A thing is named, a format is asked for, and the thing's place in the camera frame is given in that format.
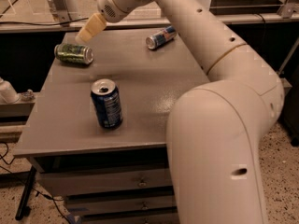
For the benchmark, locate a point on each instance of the bottom grey drawer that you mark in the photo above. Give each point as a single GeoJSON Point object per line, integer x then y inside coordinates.
{"type": "Point", "coordinates": [135, 218]}

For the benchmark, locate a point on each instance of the grey drawer cabinet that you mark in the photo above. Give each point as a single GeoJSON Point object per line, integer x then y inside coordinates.
{"type": "Point", "coordinates": [63, 135]}

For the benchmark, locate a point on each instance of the top grey drawer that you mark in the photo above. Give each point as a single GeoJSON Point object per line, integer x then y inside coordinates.
{"type": "Point", "coordinates": [79, 183]}

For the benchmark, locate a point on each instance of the metal railing bar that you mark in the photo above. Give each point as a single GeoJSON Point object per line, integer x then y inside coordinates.
{"type": "Point", "coordinates": [32, 27]}

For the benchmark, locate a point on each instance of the green soda can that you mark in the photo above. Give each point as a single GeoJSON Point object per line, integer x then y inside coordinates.
{"type": "Point", "coordinates": [72, 53]}

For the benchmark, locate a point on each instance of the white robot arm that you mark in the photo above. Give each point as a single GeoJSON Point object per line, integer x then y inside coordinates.
{"type": "Point", "coordinates": [214, 130]}

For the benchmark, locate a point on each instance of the grey drawer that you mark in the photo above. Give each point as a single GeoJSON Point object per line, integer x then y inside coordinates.
{"type": "Point", "coordinates": [135, 218]}
{"type": "Point", "coordinates": [94, 207]}
{"type": "Point", "coordinates": [79, 183]}

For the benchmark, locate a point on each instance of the red bull can lying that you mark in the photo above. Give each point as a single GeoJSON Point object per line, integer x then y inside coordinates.
{"type": "Point", "coordinates": [160, 38]}

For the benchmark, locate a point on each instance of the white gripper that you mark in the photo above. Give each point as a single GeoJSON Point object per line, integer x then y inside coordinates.
{"type": "Point", "coordinates": [107, 6]}

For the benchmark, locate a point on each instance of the blue soda can upright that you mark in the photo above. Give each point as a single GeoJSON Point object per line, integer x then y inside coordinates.
{"type": "Point", "coordinates": [107, 103]}

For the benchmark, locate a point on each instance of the black table leg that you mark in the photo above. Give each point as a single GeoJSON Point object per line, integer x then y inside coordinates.
{"type": "Point", "coordinates": [25, 194]}

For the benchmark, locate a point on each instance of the middle grey drawer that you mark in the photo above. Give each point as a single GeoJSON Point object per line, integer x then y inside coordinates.
{"type": "Point", "coordinates": [94, 207]}

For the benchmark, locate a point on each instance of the left metal bracket post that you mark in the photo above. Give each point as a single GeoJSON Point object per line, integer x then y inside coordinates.
{"type": "Point", "coordinates": [61, 10]}

